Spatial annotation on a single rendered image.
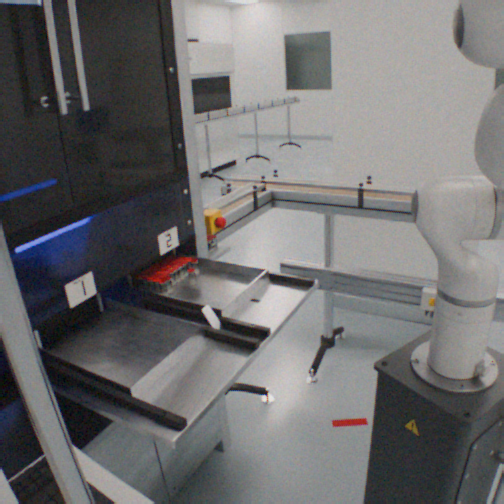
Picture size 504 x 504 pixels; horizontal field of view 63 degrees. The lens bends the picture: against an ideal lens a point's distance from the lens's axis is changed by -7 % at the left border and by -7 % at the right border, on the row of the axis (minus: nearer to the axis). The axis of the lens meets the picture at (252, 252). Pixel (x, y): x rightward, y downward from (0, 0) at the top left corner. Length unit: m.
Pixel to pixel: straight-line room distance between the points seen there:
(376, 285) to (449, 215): 1.34
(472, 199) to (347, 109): 1.80
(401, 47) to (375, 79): 0.21
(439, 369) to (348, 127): 1.80
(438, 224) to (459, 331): 0.23
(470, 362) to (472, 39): 0.64
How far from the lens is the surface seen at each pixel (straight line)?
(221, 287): 1.32
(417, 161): 2.51
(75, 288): 1.11
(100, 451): 1.35
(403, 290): 2.11
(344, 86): 2.56
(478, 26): 0.55
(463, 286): 0.89
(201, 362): 1.02
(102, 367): 1.06
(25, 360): 0.36
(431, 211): 0.82
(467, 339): 0.95
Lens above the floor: 1.48
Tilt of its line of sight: 23 degrees down
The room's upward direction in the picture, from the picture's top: 4 degrees counter-clockwise
